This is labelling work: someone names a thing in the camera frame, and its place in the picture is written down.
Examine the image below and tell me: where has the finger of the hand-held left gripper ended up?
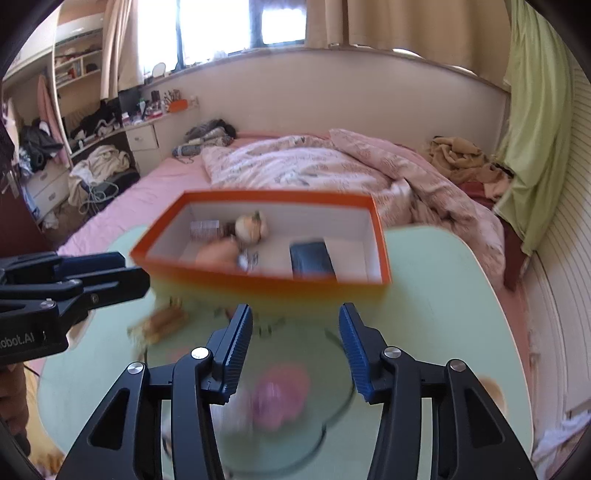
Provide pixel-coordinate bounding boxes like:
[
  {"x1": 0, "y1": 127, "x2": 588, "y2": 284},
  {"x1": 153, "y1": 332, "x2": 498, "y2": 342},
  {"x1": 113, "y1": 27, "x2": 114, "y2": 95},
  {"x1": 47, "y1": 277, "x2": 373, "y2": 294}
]
[
  {"x1": 0, "y1": 251, "x2": 127, "y2": 288},
  {"x1": 0, "y1": 267, "x2": 151, "y2": 325}
]

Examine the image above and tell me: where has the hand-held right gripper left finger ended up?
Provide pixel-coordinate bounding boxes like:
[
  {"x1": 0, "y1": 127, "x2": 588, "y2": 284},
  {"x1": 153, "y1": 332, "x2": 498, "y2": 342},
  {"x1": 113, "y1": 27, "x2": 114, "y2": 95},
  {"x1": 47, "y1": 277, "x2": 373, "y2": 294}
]
[{"x1": 55, "y1": 302, "x2": 254, "y2": 480}]

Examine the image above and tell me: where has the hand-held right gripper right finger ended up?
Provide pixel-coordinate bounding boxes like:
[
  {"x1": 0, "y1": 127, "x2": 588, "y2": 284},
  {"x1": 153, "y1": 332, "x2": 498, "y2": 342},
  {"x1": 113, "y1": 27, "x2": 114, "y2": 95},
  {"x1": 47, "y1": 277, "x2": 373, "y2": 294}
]
[{"x1": 338, "y1": 302, "x2": 539, "y2": 480}]

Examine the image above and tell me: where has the orange cardboard box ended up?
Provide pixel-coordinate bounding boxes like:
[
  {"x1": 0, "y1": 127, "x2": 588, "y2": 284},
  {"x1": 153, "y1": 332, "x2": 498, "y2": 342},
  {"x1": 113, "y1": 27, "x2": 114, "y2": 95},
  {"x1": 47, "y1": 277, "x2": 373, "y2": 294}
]
[{"x1": 130, "y1": 189, "x2": 393, "y2": 303}]

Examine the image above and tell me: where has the pink plush toy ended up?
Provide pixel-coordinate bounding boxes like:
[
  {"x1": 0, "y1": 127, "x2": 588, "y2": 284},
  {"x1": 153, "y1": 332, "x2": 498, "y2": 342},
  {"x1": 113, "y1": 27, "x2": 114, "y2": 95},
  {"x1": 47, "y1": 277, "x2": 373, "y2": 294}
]
[{"x1": 196, "y1": 237, "x2": 241, "y2": 271}]

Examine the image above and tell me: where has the person's left forearm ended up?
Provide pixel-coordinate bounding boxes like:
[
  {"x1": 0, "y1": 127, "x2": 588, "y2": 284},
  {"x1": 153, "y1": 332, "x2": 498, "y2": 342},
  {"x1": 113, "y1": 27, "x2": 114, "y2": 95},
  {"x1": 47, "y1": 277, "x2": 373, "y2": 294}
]
[{"x1": 0, "y1": 362, "x2": 31, "y2": 437}]

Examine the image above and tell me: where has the green cartoon desktop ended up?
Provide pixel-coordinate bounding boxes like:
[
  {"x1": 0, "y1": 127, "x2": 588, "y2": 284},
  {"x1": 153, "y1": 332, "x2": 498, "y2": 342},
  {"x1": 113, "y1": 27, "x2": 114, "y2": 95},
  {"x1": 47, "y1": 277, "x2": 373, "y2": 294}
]
[{"x1": 37, "y1": 226, "x2": 532, "y2": 480}]

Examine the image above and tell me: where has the small brown object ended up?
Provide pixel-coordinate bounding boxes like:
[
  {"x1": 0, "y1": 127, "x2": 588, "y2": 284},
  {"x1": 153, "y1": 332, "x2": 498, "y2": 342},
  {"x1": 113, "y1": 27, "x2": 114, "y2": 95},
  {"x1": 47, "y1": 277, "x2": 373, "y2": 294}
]
[{"x1": 128, "y1": 300, "x2": 188, "y2": 344}]

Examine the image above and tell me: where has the brown wooden door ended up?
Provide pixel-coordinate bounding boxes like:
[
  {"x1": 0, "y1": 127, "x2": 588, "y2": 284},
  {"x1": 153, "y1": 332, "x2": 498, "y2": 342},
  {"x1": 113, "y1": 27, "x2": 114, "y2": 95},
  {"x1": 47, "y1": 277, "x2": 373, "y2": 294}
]
[{"x1": 0, "y1": 161, "x2": 51, "y2": 259}]

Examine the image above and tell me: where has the white drawer unit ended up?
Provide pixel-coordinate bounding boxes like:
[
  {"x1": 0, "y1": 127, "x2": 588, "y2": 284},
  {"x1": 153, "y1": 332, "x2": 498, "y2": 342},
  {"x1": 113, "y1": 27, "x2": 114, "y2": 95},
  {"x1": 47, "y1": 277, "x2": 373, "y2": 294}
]
[{"x1": 23, "y1": 161, "x2": 72, "y2": 217}]

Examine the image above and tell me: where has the white clothing heap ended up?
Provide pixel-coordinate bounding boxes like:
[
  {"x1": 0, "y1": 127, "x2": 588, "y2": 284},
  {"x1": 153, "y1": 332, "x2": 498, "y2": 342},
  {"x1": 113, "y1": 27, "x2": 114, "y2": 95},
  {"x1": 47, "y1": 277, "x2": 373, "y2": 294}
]
[{"x1": 69, "y1": 145, "x2": 131, "y2": 197}]

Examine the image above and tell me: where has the black wallet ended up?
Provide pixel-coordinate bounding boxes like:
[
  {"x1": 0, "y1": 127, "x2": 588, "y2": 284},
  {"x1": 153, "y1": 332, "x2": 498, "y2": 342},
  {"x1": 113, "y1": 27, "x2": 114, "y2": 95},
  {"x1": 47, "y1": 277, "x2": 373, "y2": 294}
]
[{"x1": 289, "y1": 239, "x2": 335, "y2": 280}]

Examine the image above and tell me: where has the pink bed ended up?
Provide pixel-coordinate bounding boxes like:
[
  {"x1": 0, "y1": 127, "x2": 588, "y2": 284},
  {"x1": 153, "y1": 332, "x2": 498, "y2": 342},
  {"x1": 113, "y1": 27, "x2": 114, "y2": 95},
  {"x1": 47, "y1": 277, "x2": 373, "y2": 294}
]
[{"x1": 58, "y1": 131, "x2": 532, "y2": 361}]

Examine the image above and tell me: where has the plush dog toy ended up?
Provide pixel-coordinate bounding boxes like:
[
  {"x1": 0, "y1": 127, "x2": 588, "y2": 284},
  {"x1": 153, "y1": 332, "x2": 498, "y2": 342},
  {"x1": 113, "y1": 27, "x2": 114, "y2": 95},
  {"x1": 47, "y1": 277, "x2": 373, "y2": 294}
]
[{"x1": 224, "y1": 210, "x2": 271, "y2": 245}]

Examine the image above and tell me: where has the dark jacket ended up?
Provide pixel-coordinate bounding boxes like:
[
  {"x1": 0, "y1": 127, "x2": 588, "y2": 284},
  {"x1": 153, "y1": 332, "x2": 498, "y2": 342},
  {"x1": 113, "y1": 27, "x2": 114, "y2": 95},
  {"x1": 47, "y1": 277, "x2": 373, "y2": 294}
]
[{"x1": 18, "y1": 124, "x2": 63, "y2": 171}]

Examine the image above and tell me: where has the white nightstand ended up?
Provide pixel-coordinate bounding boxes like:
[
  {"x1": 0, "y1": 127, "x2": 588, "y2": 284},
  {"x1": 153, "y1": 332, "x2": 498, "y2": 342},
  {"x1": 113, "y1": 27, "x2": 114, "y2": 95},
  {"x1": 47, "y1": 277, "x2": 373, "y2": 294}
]
[{"x1": 126, "y1": 122, "x2": 162, "y2": 153}]

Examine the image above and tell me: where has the black clothes pile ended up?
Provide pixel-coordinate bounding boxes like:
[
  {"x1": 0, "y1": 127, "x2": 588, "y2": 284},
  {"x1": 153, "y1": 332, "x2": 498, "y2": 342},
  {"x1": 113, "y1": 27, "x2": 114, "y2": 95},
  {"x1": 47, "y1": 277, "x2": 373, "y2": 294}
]
[{"x1": 69, "y1": 99, "x2": 122, "y2": 139}]

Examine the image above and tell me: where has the pink hanging garment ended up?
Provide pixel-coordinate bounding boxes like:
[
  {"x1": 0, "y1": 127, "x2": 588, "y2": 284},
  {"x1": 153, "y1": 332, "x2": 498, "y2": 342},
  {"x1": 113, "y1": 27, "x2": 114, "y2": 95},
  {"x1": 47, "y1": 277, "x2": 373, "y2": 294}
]
[{"x1": 37, "y1": 74, "x2": 63, "y2": 148}]

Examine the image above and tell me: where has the black monitor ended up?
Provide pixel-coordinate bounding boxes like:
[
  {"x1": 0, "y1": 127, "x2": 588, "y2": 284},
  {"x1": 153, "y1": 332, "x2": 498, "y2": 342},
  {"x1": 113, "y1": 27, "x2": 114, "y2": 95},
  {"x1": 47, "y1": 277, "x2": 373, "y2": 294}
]
[{"x1": 117, "y1": 87, "x2": 143, "y2": 126}]

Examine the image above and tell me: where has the grey clothes pile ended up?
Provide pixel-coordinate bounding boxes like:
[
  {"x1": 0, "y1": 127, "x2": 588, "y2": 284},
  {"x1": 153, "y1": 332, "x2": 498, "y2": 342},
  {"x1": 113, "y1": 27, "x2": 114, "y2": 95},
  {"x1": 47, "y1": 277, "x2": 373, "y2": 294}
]
[{"x1": 173, "y1": 119, "x2": 237, "y2": 160}]

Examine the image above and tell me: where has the pink printed quilt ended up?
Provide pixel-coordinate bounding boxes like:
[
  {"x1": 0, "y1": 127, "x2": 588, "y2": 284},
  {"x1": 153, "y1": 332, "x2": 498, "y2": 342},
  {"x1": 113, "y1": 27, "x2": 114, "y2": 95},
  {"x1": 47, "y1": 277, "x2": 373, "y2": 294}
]
[{"x1": 203, "y1": 128, "x2": 506, "y2": 289}]

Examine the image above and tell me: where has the white floor cloth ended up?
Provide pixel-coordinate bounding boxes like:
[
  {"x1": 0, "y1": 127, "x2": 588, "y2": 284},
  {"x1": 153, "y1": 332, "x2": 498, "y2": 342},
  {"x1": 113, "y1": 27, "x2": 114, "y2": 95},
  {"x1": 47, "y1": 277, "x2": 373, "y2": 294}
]
[{"x1": 531, "y1": 411, "x2": 591, "y2": 467}]

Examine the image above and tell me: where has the beige clothing pile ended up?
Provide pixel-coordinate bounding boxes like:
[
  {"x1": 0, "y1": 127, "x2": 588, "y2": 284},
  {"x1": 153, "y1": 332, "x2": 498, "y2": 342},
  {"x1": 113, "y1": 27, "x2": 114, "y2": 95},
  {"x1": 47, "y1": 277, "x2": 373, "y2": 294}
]
[{"x1": 422, "y1": 136, "x2": 509, "y2": 199}]

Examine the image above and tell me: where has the beige curtain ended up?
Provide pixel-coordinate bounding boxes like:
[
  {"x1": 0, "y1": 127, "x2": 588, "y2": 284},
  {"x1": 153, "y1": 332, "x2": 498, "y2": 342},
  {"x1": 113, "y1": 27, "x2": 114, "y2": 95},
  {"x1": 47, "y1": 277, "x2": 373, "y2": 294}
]
[
  {"x1": 104, "y1": 0, "x2": 181, "y2": 100},
  {"x1": 305, "y1": 0, "x2": 513, "y2": 70}
]

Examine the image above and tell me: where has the window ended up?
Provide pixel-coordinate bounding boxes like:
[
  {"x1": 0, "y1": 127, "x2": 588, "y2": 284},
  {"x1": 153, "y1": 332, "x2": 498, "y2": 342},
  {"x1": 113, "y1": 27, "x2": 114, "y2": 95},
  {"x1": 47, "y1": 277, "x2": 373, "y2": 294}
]
[{"x1": 178, "y1": 0, "x2": 308, "y2": 70}]

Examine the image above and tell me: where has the green curtain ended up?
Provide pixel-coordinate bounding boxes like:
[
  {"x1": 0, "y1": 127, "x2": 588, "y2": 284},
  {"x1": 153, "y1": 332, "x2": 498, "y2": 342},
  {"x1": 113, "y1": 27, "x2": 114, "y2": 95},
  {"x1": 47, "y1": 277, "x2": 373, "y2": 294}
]
[{"x1": 494, "y1": 0, "x2": 575, "y2": 257}]

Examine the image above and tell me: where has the white wall shelf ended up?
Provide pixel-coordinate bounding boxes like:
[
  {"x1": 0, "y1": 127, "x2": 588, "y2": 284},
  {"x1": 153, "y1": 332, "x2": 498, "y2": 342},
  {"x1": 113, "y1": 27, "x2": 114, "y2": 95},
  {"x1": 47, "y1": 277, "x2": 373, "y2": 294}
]
[{"x1": 51, "y1": 28, "x2": 105, "y2": 139}]

